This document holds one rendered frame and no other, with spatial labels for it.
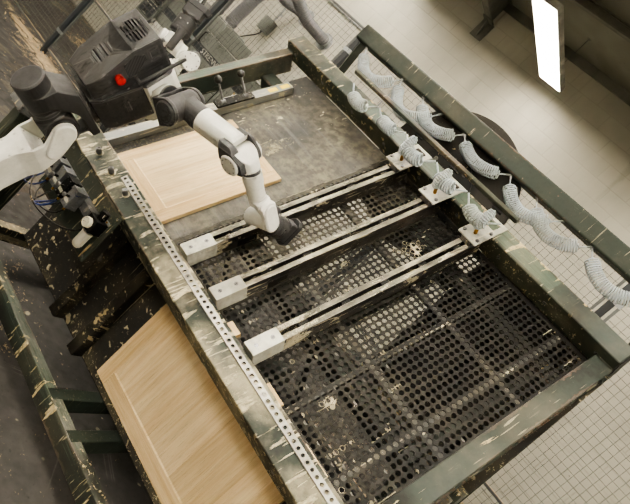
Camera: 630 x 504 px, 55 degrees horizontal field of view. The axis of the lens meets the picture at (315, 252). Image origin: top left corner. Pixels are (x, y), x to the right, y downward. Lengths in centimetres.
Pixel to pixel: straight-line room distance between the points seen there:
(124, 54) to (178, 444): 139
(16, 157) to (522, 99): 625
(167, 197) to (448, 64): 592
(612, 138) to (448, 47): 227
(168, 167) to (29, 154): 63
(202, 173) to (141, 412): 100
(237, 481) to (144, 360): 63
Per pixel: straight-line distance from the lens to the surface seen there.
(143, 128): 283
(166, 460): 244
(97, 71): 218
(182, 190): 257
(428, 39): 827
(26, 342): 269
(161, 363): 249
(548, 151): 739
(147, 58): 217
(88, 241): 253
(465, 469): 203
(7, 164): 231
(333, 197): 252
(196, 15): 269
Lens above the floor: 159
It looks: 8 degrees down
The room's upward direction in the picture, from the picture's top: 47 degrees clockwise
